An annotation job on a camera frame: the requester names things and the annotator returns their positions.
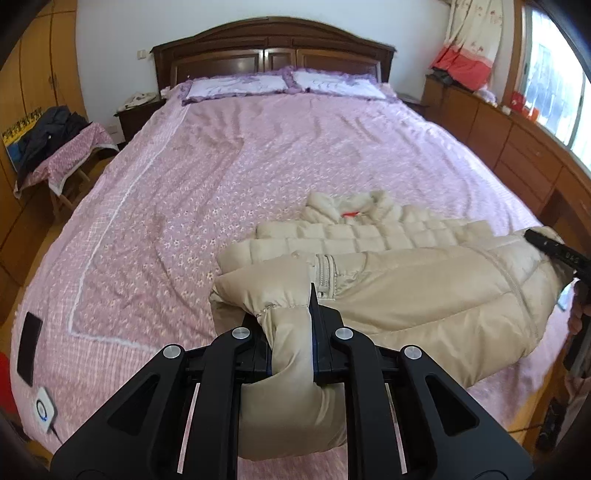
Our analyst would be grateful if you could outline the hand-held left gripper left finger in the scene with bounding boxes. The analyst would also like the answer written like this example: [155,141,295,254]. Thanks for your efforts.
[51,314,273,480]

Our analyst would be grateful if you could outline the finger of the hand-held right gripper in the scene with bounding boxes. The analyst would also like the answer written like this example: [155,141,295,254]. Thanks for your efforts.
[524,227,561,259]

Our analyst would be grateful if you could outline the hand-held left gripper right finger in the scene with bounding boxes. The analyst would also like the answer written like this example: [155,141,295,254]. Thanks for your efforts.
[309,284,536,480]

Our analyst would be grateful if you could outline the beige puffer jacket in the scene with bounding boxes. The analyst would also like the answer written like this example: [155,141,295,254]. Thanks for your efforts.
[209,190,575,462]

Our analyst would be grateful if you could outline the pile of dark clothes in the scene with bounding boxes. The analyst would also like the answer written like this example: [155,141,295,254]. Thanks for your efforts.
[16,105,88,178]

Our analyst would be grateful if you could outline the person's right hand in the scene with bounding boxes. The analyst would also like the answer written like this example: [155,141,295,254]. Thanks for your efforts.
[567,279,591,337]

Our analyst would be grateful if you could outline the light wooden dresser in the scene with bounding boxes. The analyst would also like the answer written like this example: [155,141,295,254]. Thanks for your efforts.
[422,74,591,259]

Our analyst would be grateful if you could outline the black smartphone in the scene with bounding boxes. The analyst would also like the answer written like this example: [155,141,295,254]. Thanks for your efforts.
[17,312,44,387]

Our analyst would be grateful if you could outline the window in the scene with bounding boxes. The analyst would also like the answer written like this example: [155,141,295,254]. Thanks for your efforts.
[522,0,591,162]

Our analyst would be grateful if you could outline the floral curtain with red hem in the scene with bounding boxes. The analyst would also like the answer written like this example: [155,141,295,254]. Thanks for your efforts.
[429,0,515,90]

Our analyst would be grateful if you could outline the small wooden table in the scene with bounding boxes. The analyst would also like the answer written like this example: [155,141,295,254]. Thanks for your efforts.
[48,152,107,217]

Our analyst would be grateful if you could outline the purple ruffled pillow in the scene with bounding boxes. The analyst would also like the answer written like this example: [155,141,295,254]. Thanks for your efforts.
[181,68,294,106]
[288,68,398,100]

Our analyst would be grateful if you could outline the pink floral tablecloth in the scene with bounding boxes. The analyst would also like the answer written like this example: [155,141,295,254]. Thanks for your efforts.
[14,121,120,199]

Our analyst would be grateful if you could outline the pink floral bedspread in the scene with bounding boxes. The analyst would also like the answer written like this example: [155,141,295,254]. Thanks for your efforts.
[9,80,573,480]

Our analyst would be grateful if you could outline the yellow and blue picture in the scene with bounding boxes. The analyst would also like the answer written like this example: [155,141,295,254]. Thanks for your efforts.
[1,107,44,171]

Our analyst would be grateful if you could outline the white cloth on nightstand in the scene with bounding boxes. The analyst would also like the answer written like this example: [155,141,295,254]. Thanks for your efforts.
[124,91,160,110]

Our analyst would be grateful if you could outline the dark wooden headboard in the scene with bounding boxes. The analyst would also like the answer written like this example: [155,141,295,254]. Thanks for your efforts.
[151,17,397,93]

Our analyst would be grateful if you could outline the light wooden wardrobe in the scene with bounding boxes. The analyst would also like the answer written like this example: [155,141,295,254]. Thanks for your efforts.
[0,0,93,324]

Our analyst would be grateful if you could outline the white device with ring light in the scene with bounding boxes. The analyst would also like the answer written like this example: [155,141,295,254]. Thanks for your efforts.
[31,387,58,435]

